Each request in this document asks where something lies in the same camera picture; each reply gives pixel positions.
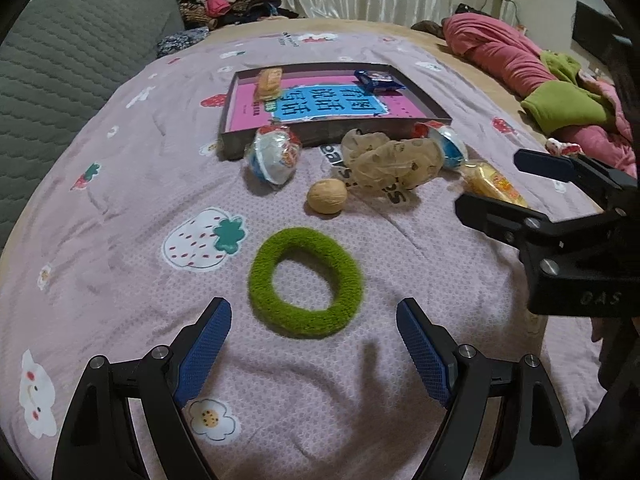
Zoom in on purple printed blanket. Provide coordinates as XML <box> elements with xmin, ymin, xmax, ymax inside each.
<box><xmin>0</xmin><ymin>30</ymin><xmax>616</xmax><ymax>480</ymax></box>

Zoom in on green cloth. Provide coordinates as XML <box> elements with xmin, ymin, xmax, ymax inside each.
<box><xmin>520</xmin><ymin>50</ymin><xmax>618</xmax><ymax>133</ymax></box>

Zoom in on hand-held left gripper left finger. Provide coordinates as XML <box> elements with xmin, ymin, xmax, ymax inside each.
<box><xmin>52</xmin><ymin>296</ymin><xmax>233</xmax><ymax>480</ymax></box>

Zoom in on grey quilted headboard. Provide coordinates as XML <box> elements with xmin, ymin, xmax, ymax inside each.
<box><xmin>0</xmin><ymin>0</ymin><xmax>186</xmax><ymax>256</ymax></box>

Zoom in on blue and white egg capsule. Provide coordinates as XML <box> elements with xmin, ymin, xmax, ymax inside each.
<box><xmin>412</xmin><ymin>121</ymin><xmax>469</xmax><ymax>171</ymax></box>

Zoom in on black television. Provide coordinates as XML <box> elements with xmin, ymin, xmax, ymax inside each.
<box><xmin>575</xmin><ymin>0</ymin><xmax>623</xmax><ymax>61</ymax></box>

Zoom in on walnut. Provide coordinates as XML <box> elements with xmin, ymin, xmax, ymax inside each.
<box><xmin>306</xmin><ymin>178</ymin><xmax>348</xmax><ymax>217</ymax></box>

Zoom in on person's right forearm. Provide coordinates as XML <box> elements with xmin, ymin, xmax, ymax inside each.
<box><xmin>572</xmin><ymin>315</ymin><xmax>640</xmax><ymax>480</ymax></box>

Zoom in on white metal rack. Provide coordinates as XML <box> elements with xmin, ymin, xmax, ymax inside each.
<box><xmin>482</xmin><ymin>0</ymin><xmax>521</xmax><ymax>23</ymax></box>

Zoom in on orange snack packet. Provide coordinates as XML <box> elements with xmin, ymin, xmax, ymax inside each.
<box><xmin>253</xmin><ymin>66</ymin><xmax>284</xmax><ymax>102</ymax></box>

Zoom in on yellow snack packet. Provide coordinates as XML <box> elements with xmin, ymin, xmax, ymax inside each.
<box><xmin>460</xmin><ymin>160</ymin><xmax>528</xmax><ymax>208</ymax></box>

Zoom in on blue snack packet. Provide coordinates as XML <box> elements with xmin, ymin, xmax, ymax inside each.
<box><xmin>354</xmin><ymin>69</ymin><xmax>406</xmax><ymax>93</ymax></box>

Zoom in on red and white egg capsule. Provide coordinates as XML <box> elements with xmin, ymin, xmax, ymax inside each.
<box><xmin>244</xmin><ymin>124</ymin><xmax>303</xmax><ymax>188</ymax></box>

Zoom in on small red and white cloth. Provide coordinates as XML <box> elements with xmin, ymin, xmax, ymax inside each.
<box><xmin>545</xmin><ymin>137</ymin><xmax>583</xmax><ymax>157</ymax></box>

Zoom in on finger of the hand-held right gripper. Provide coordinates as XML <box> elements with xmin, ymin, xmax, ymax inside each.
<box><xmin>513</xmin><ymin>148</ymin><xmax>640</xmax><ymax>216</ymax></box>
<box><xmin>454</xmin><ymin>193</ymin><xmax>551</xmax><ymax>256</ymax></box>

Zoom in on pink quilt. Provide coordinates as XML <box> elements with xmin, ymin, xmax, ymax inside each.
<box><xmin>442</xmin><ymin>12</ymin><xmax>640</xmax><ymax>176</ymax></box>

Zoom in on dark patterned cloth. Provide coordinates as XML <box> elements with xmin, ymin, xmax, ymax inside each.
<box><xmin>157</xmin><ymin>27</ymin><xmax>211</xmax><ymax>58</ymax></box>

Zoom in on green fuzzy hair ring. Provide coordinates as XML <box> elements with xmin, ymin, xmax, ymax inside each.
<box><xmin>248</xmin><ymin>227</ymin><xmax>364</xmax><ymax>337</ymax></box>

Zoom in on brown cloth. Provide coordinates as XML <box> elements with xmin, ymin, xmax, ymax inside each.
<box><xmin>410</xmin><ymin>20</ymin><xmax>446</xmax><ymax>38</ymax></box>

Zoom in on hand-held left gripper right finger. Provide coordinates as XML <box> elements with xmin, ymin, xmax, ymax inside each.
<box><xmin>395</xmin><ymin>297</ymin><xmax>581</xmax><ymax>480</ymax></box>

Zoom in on dark shallow cardboard box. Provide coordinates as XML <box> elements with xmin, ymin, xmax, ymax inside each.
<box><xmin>218</xmin><ymin>62</ymin><xmax>453</xmax><ymax>161</ymax></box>

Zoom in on beige snack bag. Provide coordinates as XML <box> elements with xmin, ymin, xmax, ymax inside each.
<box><xmin>341</xmin><ymin>128</ymin><xmax>445</xmax><ymax>192</ymax></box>

